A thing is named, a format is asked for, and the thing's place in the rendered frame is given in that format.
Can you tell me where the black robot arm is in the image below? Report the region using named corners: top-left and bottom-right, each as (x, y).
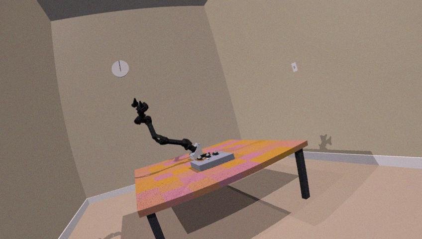
top-left (134, 114), bottom-right (197, 153)

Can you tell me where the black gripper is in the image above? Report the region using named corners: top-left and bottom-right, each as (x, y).
top-left (131, 98), bottom-right (147, 115)

